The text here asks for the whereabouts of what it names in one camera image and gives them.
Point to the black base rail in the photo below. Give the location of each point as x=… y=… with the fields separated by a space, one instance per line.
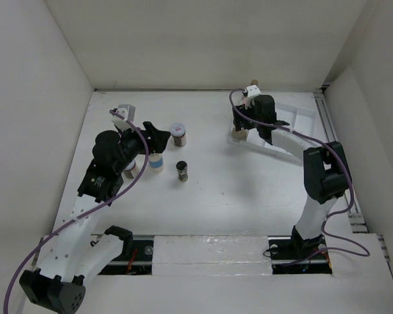
x=217 y=256

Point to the black grinder cap jar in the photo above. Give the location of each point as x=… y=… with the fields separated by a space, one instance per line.
x=239 y=135

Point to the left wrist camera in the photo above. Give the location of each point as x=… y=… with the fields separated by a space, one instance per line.
x=124 y=112

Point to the silver lid jar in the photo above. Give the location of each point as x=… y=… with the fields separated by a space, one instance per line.
x=131 y=171

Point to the blue label white bottle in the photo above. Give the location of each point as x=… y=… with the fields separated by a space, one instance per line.
x=156 y=162

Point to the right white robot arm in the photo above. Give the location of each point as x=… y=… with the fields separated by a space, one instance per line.
x=326 y=175

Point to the small black cap jar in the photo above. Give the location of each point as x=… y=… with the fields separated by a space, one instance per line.
x=181 y=168

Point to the white lid spice jar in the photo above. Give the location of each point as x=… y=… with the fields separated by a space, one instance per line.
x=178 y=133

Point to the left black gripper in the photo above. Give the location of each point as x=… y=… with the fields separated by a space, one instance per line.
x=158 y=137

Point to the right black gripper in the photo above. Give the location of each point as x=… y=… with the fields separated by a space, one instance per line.
x=236 y=121

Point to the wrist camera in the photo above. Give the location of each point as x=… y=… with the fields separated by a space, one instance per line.
x=124 y=112
x=251 y=92

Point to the white divided tray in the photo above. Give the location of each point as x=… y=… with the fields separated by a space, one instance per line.
x=288 y=147

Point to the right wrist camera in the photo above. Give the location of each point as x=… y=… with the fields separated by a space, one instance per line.
x=251 y=92

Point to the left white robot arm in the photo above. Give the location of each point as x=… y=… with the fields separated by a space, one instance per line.
x=59 y=281

